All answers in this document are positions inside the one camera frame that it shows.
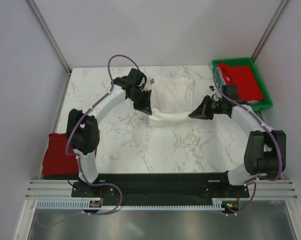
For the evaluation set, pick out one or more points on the light blue cable duct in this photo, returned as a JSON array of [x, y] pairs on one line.
[[80, 204]]

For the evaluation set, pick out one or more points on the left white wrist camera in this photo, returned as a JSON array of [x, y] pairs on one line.
[[150, 82]]

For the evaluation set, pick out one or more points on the white printed t shirt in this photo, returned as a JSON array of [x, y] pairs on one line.
[[171, 101]]

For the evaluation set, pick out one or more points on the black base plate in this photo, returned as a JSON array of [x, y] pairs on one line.
[[105, 179]]

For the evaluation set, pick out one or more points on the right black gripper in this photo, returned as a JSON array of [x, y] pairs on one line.
[[202, 111]]

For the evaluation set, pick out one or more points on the aluminium frame rail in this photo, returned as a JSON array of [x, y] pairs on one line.
[[211, 189]]

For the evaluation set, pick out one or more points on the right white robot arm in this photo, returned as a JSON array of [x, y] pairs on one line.
[[265, 153]]

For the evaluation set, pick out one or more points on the folded red t shirt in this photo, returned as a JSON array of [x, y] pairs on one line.
[[56, 163]]

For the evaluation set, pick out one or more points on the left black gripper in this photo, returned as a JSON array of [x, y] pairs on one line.
[[145, 106]]

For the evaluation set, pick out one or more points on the red t shirt in bin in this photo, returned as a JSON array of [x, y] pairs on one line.
[[243, 78]]

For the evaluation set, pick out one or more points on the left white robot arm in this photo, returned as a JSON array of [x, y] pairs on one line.
[[82, 131]]

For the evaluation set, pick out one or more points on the green plastic bin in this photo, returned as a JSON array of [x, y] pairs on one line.
[[267, 102]]

